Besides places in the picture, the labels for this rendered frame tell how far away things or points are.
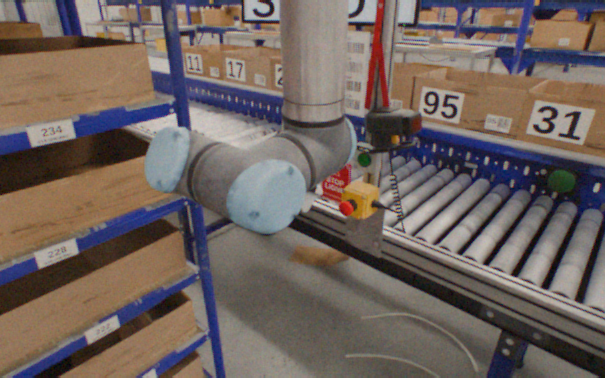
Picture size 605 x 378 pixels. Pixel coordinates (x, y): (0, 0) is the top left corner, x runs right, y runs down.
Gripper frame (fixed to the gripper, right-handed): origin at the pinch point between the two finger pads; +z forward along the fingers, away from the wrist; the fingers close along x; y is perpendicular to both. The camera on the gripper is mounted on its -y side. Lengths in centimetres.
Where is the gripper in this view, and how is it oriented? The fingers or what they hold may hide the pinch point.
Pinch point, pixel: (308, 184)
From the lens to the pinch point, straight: 80.7
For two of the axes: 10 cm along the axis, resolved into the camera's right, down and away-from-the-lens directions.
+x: 7.8, 2.9, -5.5
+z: 5.3, 1.4, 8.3
